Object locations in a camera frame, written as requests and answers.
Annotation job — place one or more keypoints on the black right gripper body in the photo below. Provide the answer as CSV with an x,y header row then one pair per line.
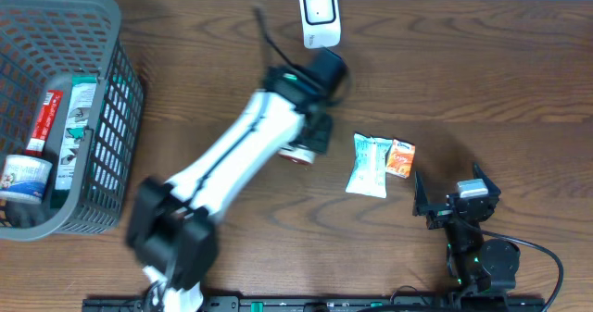
x,y
442,218

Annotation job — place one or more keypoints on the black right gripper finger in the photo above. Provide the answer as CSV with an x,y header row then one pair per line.
x,y
422,206
493,189

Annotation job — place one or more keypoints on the green lid jar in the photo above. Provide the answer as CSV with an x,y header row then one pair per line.
x,y
302,156

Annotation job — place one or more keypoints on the orange Kleenex tissue pack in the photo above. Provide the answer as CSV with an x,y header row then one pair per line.
x,y
400,158

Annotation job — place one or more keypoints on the green white wipes pack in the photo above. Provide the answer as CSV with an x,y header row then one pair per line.
x,y
368,174

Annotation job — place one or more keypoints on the white round tub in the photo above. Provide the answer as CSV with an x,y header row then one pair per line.
x,y
24,179

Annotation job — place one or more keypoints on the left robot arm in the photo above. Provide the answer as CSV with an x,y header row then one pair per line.
x,y
172,230

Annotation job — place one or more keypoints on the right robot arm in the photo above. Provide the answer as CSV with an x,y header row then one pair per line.
x,y
481,266

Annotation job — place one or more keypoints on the white barcode scanner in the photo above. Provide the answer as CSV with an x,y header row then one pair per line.
x,y
321,23

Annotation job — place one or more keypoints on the red snack package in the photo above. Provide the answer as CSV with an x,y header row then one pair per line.
x,y
44,123

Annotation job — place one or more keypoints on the grey plastic shopping basket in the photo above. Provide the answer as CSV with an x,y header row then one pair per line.
x,y
44,44

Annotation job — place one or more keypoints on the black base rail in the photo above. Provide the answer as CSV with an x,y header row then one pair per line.
x,y
408,302

